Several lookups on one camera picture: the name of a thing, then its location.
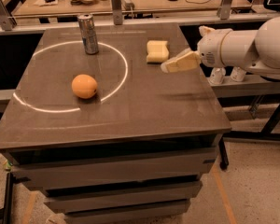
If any left clear sanitizer bottle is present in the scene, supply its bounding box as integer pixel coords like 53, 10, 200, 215
209, 67, 226, 85

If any white power strip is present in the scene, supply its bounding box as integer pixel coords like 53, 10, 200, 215
121, 0, 134, 10

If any yellow sponge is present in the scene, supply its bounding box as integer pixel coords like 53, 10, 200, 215
147, 40, 169, 63

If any left metal bracket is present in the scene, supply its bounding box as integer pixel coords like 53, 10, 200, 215
0, 0, 17, 31

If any grey table with drawers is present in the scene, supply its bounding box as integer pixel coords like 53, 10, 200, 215
0, 23, 231, 224

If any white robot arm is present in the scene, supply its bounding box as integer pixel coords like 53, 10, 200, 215
161, 17, 280, 80

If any right metal bracket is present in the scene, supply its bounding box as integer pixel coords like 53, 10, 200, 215
217, 0, 232, 20

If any middle metal bracket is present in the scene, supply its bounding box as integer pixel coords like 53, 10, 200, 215
111, 0, 123, 25

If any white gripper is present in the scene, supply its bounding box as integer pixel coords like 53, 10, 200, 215
161, 25, 231, 73

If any clear sanitizer bottle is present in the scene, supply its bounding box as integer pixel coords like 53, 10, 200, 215
209, 67, 226, 85
231, 67, 246, 82

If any wooden background desk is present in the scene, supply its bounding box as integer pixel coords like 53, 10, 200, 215
14, 0, 221, 18

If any orange fruit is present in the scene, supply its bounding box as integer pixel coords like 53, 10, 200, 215
71, 74, 98, 99

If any black robot stand frame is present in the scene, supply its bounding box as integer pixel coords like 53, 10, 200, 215
224, 103, 280, 142

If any right clear sanitizer bottle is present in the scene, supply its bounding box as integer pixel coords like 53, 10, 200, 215
231, 67, 246, 82

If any silver drink can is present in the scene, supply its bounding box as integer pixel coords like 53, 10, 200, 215
77, 14, 99, 55

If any metal bracket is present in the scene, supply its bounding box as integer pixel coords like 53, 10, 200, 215
0, 0, 17, 31
217, 0, 232, 20
111, 0, 123, 25

